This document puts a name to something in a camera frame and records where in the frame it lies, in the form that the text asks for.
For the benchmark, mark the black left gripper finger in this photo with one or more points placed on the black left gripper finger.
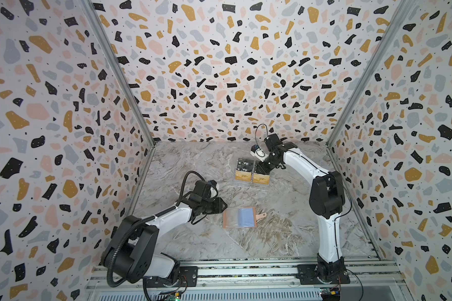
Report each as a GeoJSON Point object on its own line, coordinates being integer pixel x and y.
{"type": "Point", "coordinates": [219, 201]}
{"type": "Point", "coordinates": [220, 207]}

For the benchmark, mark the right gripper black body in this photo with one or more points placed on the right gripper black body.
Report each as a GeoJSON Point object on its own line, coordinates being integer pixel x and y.
{"type": "Point", "coordinates": [269, 164]}

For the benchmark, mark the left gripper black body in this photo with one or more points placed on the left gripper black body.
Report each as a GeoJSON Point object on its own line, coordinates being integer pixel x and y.
{"type": "Point", "coordinates": [210, 206]}

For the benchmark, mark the gold card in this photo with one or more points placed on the gold card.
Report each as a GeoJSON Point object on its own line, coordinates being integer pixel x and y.
{"type": "Point", "coordinates": [259, 178]}

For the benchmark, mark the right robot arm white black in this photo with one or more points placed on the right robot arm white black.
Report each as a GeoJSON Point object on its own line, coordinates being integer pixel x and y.
{"type": "Point", "coordinates": [326, 200]}

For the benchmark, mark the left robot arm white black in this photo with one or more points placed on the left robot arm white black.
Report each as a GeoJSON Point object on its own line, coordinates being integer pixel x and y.
{"type": "Point", "coordinates": [130, 256]}

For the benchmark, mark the black VIP card left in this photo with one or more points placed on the black VIP card left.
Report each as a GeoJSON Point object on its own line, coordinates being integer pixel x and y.
{"type": "Point", "coordinates": [244, 170]}

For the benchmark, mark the clear acrylic card stand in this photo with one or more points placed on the clear acrylic card stand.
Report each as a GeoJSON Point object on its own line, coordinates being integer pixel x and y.
{"type": "Point", "coordinates": [251, 184]}

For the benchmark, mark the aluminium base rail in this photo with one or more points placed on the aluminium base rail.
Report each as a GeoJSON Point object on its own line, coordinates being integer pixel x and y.
{"type": "Point", "coordinates": [366, 278]}

